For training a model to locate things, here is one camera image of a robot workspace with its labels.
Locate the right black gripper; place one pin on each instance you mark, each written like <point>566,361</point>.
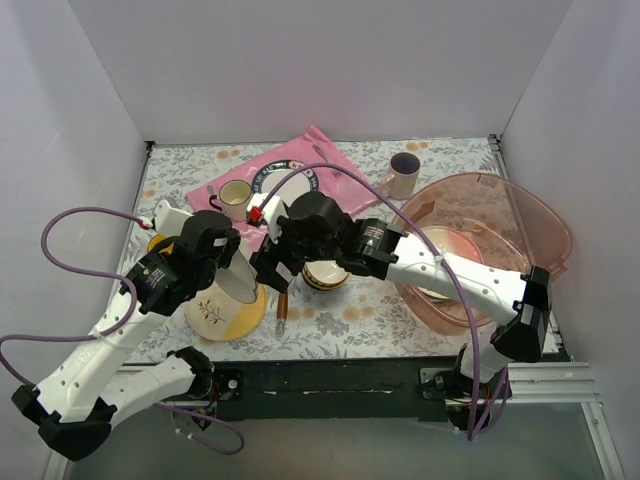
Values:
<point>270,265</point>

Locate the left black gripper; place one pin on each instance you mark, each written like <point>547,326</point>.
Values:
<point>220,240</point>

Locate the yellow rimmed cream bowl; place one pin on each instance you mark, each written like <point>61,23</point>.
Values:
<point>326,273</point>

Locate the yellow bottom plate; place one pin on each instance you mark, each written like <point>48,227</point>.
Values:
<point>216,316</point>

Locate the cream divided plate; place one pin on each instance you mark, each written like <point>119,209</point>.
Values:
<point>238,280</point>

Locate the pink cream branch plate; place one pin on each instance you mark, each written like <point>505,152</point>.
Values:
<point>453,241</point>

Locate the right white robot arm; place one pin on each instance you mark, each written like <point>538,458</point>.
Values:
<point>518,303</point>

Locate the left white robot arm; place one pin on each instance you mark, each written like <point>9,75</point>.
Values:
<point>77,406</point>

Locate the pink transparent plastic bin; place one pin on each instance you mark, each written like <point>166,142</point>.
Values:
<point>513,229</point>

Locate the yellow orange cup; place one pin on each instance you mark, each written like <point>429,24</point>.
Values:
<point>158,242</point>

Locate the silver fork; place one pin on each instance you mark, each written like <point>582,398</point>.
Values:
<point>324,157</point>

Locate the green rimmed white plate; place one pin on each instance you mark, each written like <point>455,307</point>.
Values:
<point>271,174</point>

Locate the pink mug purple inside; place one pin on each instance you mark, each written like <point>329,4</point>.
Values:
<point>402,176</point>

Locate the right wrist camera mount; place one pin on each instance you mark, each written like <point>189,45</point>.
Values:
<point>267,209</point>

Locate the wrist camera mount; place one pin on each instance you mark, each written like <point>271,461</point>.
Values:
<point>166,220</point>
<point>267,209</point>

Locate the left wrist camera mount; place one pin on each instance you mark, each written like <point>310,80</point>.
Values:
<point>166,220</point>

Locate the metal spatula wooden handle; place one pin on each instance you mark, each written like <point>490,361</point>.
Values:
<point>282,314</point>

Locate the cream mug black handle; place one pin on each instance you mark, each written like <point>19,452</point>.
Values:
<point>232,199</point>

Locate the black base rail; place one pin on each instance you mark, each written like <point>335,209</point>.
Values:
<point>402,387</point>

